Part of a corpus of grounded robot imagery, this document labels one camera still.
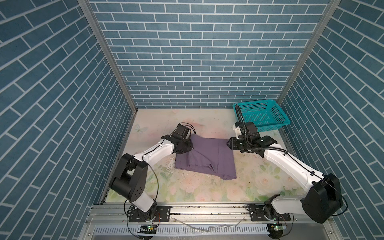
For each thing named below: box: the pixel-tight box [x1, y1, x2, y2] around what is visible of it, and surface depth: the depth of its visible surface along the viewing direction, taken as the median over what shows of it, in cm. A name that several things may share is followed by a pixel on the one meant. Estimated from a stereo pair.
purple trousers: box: [175, 135, 237, 180], surface depth 89 cm
